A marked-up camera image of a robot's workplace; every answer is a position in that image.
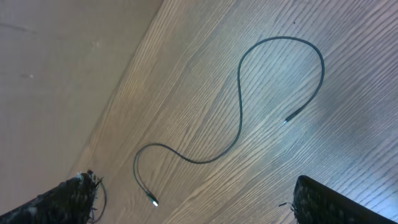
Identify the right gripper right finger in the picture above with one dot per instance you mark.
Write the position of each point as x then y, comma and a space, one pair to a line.
315, 203

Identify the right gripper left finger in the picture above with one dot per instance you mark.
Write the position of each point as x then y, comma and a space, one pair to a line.
72, 201

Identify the cardboard box wall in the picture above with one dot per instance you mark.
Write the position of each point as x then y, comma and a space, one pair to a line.
60, 62

